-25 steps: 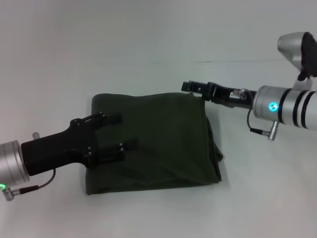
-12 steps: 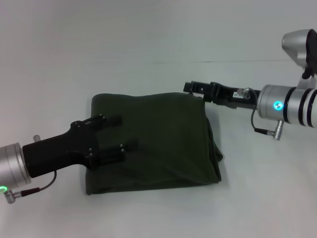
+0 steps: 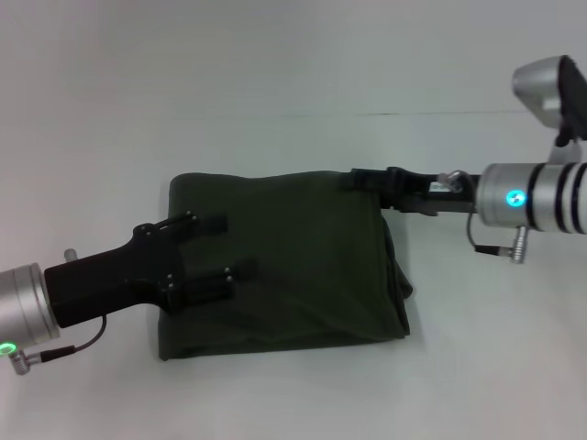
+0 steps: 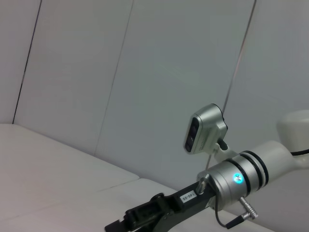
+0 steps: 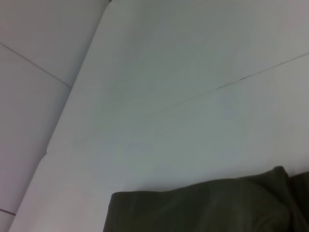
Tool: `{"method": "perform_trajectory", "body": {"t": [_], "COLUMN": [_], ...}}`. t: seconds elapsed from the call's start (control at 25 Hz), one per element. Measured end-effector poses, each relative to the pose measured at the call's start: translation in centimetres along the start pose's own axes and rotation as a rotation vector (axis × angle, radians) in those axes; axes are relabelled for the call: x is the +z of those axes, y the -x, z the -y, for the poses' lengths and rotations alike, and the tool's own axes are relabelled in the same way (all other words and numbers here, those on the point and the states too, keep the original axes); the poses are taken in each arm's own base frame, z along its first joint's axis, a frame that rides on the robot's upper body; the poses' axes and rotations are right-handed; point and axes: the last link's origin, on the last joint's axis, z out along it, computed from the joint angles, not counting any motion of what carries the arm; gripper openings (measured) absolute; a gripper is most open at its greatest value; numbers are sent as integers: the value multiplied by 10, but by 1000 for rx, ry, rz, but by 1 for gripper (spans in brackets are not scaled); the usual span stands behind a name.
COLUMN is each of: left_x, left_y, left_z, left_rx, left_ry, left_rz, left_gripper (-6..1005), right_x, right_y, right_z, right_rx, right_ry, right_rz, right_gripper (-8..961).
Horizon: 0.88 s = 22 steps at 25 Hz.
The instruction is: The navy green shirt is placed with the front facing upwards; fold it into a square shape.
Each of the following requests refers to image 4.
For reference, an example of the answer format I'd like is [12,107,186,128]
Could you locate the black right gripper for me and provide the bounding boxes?
[103,180,217,232]

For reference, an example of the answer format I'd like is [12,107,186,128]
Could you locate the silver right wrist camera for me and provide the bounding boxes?
[184,103,239,163]

